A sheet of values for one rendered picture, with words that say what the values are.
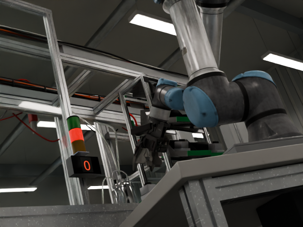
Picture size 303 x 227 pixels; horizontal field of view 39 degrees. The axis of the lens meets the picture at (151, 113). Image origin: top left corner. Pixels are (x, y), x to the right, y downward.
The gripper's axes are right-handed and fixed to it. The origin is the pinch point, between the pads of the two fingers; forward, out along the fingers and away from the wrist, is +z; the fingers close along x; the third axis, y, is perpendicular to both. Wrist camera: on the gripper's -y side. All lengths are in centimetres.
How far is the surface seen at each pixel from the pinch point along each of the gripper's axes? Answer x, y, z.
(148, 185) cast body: -1.8, 7.4, 4.2
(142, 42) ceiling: 455, -557, -93
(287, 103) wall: 869, -440, -45
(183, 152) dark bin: 20.5, 0.5, -7.4
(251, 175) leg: -48, 76, -23
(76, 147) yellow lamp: -21.0, -15.4, -2.3
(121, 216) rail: -32.1, 29.7, 5.2
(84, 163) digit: -19.8, -9.8, 2.0
